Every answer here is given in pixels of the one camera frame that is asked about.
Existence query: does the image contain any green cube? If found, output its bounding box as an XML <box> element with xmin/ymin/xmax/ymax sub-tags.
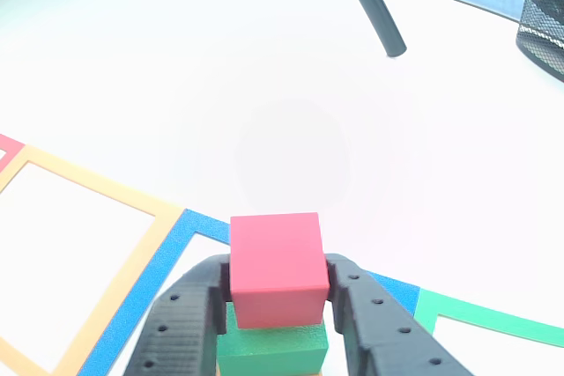
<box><xmin>216</xmin><ymin>300</ymin><xmax>330</xmax><ymax>376</ymax></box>

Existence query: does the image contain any small red cube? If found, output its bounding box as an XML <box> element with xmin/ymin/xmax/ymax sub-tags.
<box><xmin>229</xmin><ymin>211</ymin><xmax>331</xmax><ymax>330</ymax></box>

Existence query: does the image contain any dark grey tube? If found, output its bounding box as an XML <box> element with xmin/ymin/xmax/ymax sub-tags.
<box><xmin>330</xmin><ymin>0</ymin><xmax>408</xmax><ymax>59</ymax></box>

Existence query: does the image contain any black mesh pen holder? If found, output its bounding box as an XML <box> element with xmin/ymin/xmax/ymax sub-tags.
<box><xmin>515</xmin><ymin>0</ymin><xmax>564</xmax><ymax>85</ymax></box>

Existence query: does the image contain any orange square frame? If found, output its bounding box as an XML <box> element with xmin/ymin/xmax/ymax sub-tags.
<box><xmin>0</xmin><ymin>144</ymin><xmax>185</xmax><ymax>376</ymax></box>

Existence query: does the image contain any green square frame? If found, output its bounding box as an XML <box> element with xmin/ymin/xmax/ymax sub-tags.
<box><xmin>413</xmin><ymin>288</ymin><xmax>564</xmax><ymax>349</ymax></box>

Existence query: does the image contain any red square frame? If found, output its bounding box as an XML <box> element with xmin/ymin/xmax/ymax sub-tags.
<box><xmin>0</xmin><ymin>133</ymin><xmax>26</xmax><ymax>173</ymax></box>

